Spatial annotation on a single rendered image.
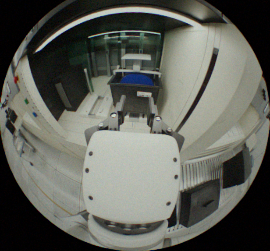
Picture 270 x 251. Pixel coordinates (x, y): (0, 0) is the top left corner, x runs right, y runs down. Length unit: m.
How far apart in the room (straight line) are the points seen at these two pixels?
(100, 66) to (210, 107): 1.13
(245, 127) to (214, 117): 1.48
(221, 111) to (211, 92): 0.04
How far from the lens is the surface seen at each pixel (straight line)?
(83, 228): 0.77
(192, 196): 0.56
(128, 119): 0.51
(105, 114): 0.54
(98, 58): 1.15
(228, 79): 0.17
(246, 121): 1.64
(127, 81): 0.48
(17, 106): 1.97
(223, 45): 0.20
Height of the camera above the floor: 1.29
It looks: 49 degrees down
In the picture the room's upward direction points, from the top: 4 degrees clockwise
